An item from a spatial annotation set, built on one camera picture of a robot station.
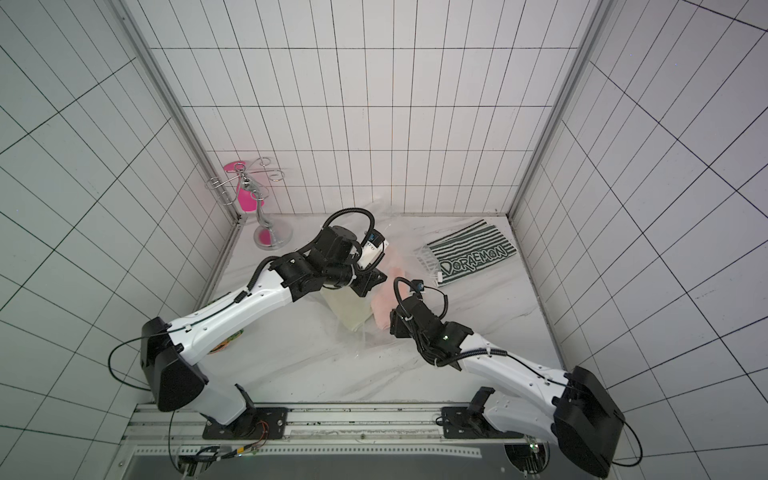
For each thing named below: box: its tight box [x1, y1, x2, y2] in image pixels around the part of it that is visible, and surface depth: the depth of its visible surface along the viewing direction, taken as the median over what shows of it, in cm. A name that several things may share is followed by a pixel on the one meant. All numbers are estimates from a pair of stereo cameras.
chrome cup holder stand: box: [206, 157, 293, 251], surface depth 112 cm
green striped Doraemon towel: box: [427, 219, 518, 287], surface depth 109 cm
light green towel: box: [320, 286, 372, 332], surface depth 89 cm
